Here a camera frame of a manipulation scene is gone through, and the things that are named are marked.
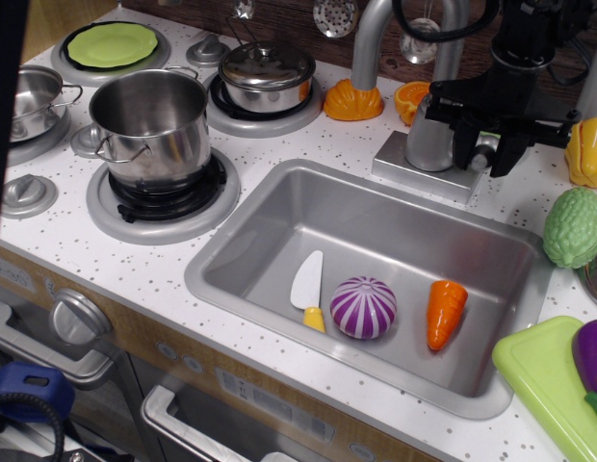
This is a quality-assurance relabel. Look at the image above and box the silver dishwasher door handle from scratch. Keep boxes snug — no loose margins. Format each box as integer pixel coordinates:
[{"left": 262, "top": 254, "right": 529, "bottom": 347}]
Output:
[{"left": 141, "top": 383, "right": 309, "bottom": 462}]

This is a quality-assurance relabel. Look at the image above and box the front left stove burner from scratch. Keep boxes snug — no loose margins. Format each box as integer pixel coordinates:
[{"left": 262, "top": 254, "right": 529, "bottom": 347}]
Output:
[{"left": 7, "top": 110, "right": 71, "bottom": 167}]

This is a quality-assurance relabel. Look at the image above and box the blue clamp with cable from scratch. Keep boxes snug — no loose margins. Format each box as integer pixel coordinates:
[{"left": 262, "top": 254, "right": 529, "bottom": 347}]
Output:
[{"left": 0, "top": 361, "right": 75, "bottom": 461}]

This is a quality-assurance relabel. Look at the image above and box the silver toy faucet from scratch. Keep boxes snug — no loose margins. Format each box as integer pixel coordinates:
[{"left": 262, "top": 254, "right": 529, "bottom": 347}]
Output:
[{"left": 350, "top": 1, "right": 481, "bottom": 204}]

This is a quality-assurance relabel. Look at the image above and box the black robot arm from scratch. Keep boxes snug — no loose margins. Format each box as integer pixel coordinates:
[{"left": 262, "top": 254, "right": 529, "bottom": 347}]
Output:
[{"left": 426, "top": 1, "right": 596, "bottom": 177}]

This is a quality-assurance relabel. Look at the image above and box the back left stove burner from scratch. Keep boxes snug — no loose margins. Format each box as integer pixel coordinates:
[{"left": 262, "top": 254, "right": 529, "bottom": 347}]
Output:
[{"left": 50, "top": 25, "right": 170, "bottom": 88}]

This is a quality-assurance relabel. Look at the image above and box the orange toy pumpkin half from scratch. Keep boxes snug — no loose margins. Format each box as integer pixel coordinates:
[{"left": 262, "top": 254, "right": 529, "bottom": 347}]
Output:
[{"left": 324, "top": 79, "right": 384, "bottom": 121}]

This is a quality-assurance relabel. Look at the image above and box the small steel pot left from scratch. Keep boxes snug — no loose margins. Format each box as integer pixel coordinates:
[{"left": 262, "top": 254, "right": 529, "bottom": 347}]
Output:
[{"left": 11, "top": 65, "right": 83, "bottom": 142}]

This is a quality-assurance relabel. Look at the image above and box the green cutting board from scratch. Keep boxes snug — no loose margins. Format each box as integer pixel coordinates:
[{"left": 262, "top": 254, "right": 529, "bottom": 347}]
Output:
[{"left": 492, "top": 316, "right": 597, "bottom": 461}]

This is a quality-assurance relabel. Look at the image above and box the silver oven dial knob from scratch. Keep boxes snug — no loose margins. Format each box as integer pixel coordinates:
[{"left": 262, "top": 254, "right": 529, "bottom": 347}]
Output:
[{"left": 48, "top": 289, "right": 113, "bottom": 346}]

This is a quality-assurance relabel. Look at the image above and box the silver toy sink basin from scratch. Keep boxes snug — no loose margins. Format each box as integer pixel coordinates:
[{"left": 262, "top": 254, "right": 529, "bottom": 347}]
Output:
[{"left": 185, "top": 160, "right": 553, "bottom": 420}]

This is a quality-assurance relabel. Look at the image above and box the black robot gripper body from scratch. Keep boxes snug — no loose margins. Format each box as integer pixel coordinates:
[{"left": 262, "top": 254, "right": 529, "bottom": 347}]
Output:
[{"left": 427, "top": 64, "right": 581, "bottom": 147}]

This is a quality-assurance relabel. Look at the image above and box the purple toy eggplant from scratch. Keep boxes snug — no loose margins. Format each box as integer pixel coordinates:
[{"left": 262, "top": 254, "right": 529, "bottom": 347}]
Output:
[{"left": 572, "top": 320, "right": 597, "bottom": 416}]

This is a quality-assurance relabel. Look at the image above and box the large steel pot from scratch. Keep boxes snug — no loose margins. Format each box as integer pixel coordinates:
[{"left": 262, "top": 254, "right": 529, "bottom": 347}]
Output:
[{"left": 89, "top": 66, "right": 211, "bottom": 193}]

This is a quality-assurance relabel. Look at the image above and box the purple striped toy onion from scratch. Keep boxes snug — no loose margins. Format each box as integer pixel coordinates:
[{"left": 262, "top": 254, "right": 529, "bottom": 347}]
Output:
[{"left": 330, "top": 276, "right": 398, "bottom": 340}]

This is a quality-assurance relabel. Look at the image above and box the lidded steel saucepan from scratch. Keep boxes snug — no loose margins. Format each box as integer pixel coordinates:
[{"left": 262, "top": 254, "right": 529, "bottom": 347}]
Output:
[{"left": 218, "top": 40, "right": 316, "bottom": 114}]

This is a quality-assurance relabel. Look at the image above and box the front right stove burner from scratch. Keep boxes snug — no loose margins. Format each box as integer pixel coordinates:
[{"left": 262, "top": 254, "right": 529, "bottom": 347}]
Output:
[{"left": 86, "top": 149, "right": 241, "bottom": 245}]

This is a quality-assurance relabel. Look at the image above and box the silver stove knob middle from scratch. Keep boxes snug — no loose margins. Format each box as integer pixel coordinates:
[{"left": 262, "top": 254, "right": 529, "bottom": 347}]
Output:
[{"left": 70, "top": 123, "right": 107, "bottom": 160}]

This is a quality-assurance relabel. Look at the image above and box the green bumpy toy gourd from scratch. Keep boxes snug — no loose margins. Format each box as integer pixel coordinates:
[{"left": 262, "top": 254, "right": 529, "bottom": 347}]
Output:
[{"left": 543, "top": 187, "right": 597, "bottom": 269}]

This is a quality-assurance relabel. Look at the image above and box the silver stove knob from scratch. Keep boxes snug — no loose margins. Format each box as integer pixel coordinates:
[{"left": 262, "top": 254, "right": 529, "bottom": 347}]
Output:
[
  {"left": 70, "top": 123, "right": 107, "bottom": 160},
  {"left": 1, "top": 174, "right": 58, "bottom": 219},
  {"left": 186, "top": 34, "right": 230, "bottom": 67}
]

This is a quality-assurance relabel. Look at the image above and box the green toy plate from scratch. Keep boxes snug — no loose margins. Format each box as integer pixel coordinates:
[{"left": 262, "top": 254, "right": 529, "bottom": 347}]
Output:
[{"left": 66, "top": 22, "right": 159, "bottom": 69}]

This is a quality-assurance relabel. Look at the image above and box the hanging steel ladle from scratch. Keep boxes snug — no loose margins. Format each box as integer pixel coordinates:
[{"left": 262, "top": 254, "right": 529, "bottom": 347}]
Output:
[{"left": 400, "top": 17, "right": 440, "bottom": 65}]

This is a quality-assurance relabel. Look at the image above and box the back right stove burner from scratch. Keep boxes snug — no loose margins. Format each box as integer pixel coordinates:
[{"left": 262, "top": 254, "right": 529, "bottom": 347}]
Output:
[{"left": 204, "top": 74, "right": 324, "bottom": 139}]

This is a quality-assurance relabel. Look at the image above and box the silver stove knob back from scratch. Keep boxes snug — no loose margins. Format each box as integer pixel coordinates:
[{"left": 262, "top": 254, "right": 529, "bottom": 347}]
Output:
[{"left": 186, "top": 34, "right": 230, "bottom": 67}]

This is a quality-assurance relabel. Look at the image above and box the white toy knife yellow handle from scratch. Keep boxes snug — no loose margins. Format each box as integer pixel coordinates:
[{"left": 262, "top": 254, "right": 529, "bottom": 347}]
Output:
[{"left": 290, "top": 250, "right": 325, "bottom": 333}]

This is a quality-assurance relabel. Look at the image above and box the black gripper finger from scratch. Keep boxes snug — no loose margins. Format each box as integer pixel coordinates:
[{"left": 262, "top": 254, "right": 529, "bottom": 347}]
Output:
[
  {"left": 453, "top": 119, "right": 480, "bottom": 170},
  {"left": 490, "top": 133, "right": 536, "bottom": 178}
]

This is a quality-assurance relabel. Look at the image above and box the silver faucet lever handle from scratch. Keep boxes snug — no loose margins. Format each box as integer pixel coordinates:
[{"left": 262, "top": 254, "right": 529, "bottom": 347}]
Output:
[{"left": 469, "top": 133, "right": 500, "bottom": 171}]

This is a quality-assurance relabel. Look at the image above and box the silver oven door handle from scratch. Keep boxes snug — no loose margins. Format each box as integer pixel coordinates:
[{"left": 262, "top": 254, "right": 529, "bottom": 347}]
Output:
[{"left": 0, "top": 301, "right": 114, "bottom": 390}]

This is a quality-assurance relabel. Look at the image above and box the yellow toy bell pepper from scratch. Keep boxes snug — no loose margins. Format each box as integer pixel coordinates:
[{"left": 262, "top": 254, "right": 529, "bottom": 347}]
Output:
[{"left": 564, "top": 117, "right": 597, "bottom": 189}]

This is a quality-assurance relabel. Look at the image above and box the stove burner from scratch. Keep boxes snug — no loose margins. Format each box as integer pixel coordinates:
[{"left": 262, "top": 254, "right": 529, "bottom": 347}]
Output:
[
  {"left": 204, "top": 74, "right": 324, "bottom": 139},
  {"left": 86, "top": 149, "right": 241, "bottom": 245},
  {"left": 7, "top": 110, "right": 71, "bottom": 167},
  {"left": 50, "top": 25, "right": 170, "bottom": 88}
]

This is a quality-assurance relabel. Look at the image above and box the silver stove knob front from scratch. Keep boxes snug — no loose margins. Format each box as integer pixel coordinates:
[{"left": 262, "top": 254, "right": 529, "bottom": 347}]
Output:
[{"left": 1, "top": 174, "right": 58, "bottom": 219}]

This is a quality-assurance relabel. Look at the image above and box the orange toy carrot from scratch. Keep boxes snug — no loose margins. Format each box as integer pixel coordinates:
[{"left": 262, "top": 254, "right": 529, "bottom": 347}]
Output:
[{"left": 427, "top": 280, "right": 468, "bottom": 351}]

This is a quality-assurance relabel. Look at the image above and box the hanging steel slotted spoon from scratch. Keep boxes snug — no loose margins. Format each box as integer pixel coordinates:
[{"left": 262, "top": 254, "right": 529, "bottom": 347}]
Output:
[{"left": 313, "top": 0, "right": 359, "bottom": 39}]

